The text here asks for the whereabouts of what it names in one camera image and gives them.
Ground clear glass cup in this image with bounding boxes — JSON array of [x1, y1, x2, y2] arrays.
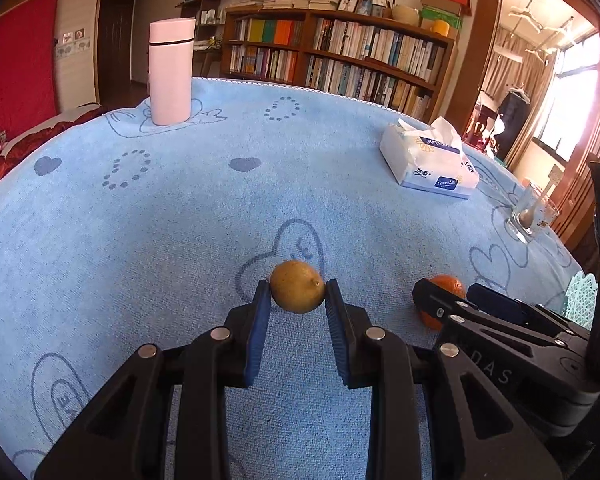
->
[[505, 182, 561, 245]]

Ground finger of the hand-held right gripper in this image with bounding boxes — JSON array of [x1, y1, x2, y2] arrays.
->
[[412, 278, 588, 361], [467, 282, 591, 339]]

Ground brown cardboard box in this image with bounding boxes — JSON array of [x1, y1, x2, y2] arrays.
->
[[420, 0, 466, 17]]

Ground green box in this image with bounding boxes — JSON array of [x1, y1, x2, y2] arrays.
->
[[420, 6, 463, 29]]

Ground red patterned blanket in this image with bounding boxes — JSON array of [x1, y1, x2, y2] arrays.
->
[[0, 104, 106, 181]]

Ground orange tangerine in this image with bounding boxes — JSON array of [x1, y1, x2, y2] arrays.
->
[[417, 275, 467, 331]]

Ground red wall panel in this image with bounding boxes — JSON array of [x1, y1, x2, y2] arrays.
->
[[0, 0, 61, 141]]

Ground pink thermos bottle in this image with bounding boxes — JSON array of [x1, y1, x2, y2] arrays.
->
[[147, 17, 196, 127]]

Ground dark hanging garment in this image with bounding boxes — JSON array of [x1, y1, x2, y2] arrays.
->
[[495, 90, 528, 161]]

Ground wooden door frame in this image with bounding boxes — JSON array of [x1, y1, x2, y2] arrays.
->
[[447, 0, 508, 121]]

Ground metal spoon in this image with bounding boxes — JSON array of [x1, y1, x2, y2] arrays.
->
[[520, 165, 565, 228]]

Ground small wooden shelf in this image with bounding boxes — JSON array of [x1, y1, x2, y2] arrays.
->
[[179, 0, 231, 78]]

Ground woven pot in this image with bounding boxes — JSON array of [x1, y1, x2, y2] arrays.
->
[[391, 4, 421, 27]]

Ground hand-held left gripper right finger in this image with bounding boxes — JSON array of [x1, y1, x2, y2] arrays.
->
[[325, 279, 566, 480]]

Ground dark brown door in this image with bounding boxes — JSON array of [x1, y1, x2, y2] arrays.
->
[[100, 0, 148, 106]]

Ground rows of shelved books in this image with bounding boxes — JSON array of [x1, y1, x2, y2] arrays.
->
[[227, 17, 446, 121]]

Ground wooden bookshelf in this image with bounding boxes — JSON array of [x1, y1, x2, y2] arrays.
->
[[220, 7, 458, 123]]

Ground white tissue pack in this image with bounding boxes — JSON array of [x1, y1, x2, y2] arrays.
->
[[379, 116, 481, 200]]

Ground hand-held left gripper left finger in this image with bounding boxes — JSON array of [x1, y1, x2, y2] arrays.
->
[[32, 279, 272, 480]]

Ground mint green plastic basket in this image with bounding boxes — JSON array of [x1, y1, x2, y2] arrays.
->
[[564, 270, 600, 331]]

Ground blue printed towel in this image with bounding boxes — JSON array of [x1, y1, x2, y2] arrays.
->
[[0, 77, 588, 480]]

